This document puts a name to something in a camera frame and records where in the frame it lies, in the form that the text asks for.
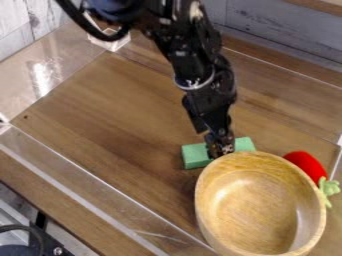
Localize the clear acrylic front barrier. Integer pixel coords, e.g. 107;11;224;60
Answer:
0;125;216;256

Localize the brown wooden bowl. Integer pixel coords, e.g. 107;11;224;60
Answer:
196;151;327;256

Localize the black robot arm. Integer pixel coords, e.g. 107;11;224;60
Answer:
86;0;237;158

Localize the red plush strawberry toy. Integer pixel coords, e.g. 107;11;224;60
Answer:
284;151;341;208

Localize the black equipment base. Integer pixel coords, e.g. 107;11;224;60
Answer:
0;224;75;256

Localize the green foam block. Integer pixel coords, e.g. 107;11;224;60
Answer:
182;137;257;170

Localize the clear acrylic corner bracket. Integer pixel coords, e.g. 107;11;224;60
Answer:
87;21;132;52

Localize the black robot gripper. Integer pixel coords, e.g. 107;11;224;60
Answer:
181;61;237;159

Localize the black cable loop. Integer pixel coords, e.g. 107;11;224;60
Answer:
55;0;136;43

